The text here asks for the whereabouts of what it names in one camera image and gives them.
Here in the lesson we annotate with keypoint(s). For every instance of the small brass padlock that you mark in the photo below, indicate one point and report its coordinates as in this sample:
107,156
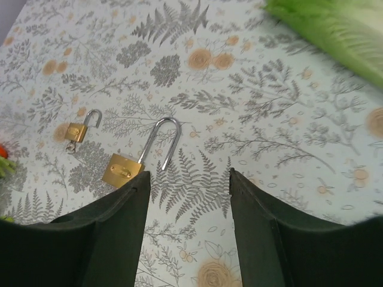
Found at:
76,132

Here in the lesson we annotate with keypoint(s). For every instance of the orange carrot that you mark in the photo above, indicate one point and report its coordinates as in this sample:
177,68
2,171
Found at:
3,152

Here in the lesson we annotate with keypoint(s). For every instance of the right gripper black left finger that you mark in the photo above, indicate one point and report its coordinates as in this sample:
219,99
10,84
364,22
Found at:
96,245

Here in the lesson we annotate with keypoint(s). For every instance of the floral table mat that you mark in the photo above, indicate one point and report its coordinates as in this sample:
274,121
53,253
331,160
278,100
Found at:
248,92

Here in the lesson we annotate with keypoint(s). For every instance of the large brass padlock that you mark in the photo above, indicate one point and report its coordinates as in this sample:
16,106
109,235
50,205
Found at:
121,170

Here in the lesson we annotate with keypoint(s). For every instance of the green white napa cabbage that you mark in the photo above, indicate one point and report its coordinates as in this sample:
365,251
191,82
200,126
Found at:
349,31

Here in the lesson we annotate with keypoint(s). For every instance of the green celery stalks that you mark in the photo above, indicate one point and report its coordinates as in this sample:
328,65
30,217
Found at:
6,167

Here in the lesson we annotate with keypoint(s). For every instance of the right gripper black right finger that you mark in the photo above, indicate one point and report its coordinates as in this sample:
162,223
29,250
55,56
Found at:
279,245

